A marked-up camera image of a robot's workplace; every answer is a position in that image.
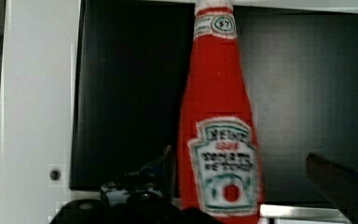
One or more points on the red plush ketchup bottle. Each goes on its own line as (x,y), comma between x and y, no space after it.
(219,165)

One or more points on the black toaster oven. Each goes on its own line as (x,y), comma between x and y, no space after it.
(258,105)

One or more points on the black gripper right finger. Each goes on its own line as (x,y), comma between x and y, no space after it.
(338,184)

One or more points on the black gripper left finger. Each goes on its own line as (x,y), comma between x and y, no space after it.
(156,176)

